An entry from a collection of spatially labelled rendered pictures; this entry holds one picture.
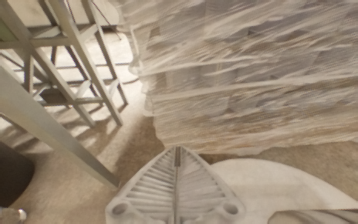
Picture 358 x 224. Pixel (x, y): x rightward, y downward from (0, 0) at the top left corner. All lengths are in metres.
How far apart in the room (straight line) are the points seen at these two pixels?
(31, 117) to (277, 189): 0.64
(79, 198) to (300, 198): 0.90
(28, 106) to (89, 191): 0.59
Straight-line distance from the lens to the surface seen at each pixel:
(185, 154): 0.16
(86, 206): 0.89
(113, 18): 3.07
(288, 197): 0.56
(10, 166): 1.04
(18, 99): 0.41
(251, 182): 0.46
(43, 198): 1.04
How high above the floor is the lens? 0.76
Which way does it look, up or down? 46 degrees down
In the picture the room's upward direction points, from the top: 1 degrees counter-clockwise
